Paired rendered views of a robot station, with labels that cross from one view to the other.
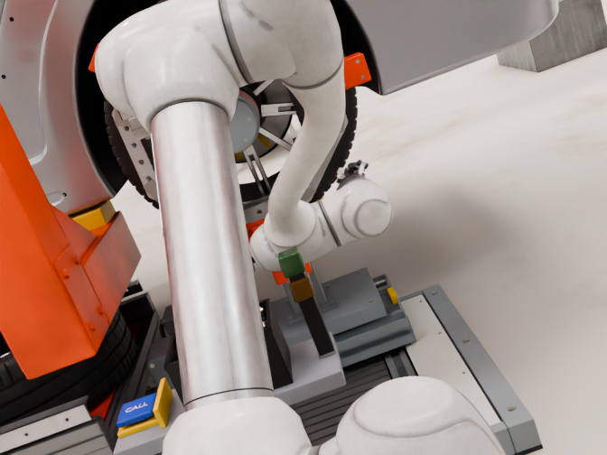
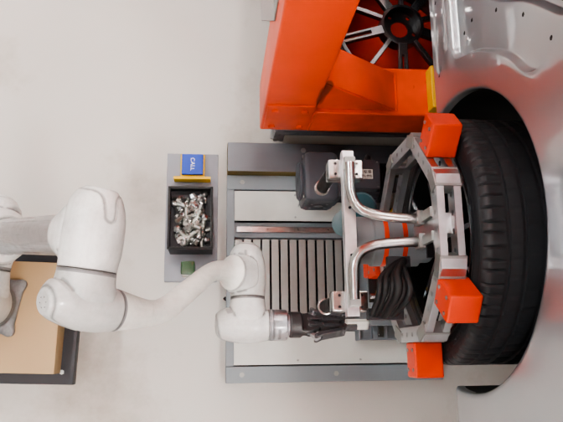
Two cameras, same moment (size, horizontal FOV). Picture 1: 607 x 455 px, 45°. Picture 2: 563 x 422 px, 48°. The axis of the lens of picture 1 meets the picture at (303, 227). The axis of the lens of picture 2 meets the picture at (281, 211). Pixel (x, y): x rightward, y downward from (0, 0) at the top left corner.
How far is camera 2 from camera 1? 1.95 m
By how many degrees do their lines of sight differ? 68
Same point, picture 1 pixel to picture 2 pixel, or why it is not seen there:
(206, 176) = (31, 242)
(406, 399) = not seen: outside the picture
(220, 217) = (23, 245)
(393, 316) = (372, 330)
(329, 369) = (170, 275)
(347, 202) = (227, 313)
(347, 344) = not seen: hidden behind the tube
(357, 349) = not seen: hidden behind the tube
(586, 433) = (224, 409)
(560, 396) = (266, 410)
